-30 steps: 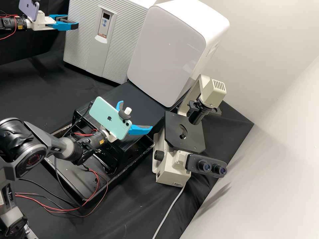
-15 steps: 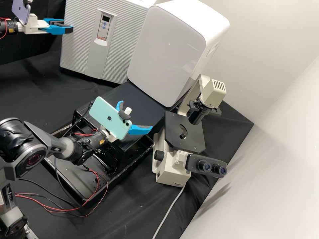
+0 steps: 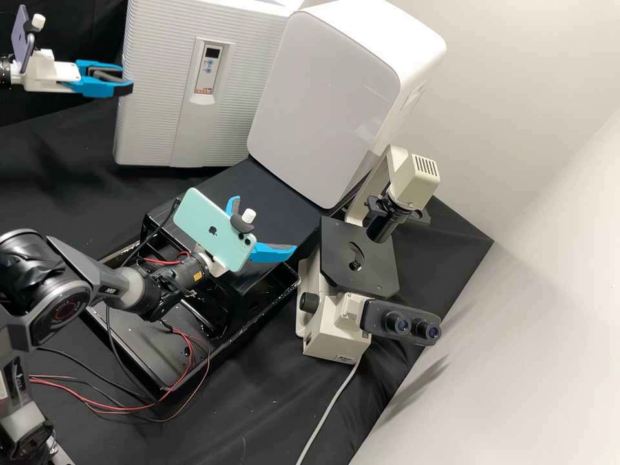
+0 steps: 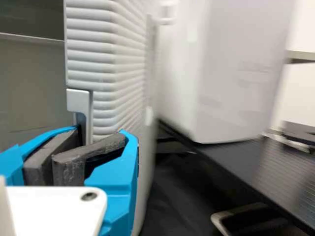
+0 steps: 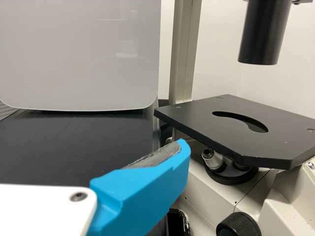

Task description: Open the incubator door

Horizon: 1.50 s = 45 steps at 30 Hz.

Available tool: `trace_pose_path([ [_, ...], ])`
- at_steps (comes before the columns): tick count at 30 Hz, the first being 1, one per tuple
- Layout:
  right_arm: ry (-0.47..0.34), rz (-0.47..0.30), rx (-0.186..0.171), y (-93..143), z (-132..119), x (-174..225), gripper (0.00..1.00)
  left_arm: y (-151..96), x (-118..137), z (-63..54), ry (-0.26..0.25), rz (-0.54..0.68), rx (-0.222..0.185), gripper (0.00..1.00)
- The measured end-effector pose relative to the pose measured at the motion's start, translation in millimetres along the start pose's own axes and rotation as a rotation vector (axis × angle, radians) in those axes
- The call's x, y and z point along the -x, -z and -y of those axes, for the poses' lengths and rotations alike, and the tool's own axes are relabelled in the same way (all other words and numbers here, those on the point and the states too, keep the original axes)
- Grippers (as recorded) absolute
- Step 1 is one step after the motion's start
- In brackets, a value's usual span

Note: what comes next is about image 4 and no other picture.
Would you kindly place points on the black tray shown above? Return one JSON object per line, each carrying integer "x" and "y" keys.
{"x": 246, "y": 224}

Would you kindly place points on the black platform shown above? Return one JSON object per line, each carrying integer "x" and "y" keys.
{"x": 258, "y": 172}

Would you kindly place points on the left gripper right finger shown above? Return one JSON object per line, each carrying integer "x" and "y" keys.
{"x": 115, "y": 186}

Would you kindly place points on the cream microscope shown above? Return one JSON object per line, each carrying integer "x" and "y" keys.
{"x": 295, "y": 137}

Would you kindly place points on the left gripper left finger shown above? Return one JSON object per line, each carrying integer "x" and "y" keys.
{"x": 34, "y": 159}

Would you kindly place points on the incubator door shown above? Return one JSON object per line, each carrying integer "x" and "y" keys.
{"x": 103, "y": 49}

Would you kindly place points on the white box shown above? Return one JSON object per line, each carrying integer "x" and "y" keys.
{"x": 221, "y": 73}

